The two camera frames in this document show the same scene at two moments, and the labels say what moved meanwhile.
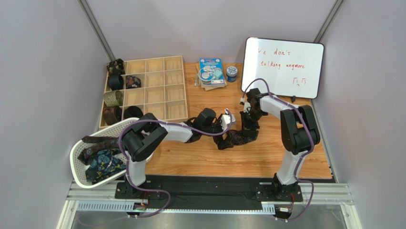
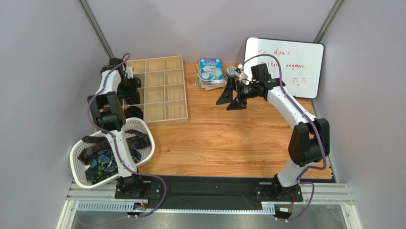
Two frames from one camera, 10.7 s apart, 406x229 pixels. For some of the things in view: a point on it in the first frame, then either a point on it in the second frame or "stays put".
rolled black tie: (132, 111) stays put
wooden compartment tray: (157, 86) stays put
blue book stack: (211, 73) stays put
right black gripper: (249, 127) → (238, 93)
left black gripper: (224, 139) → (129, 91)
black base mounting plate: (207, 192) stays put
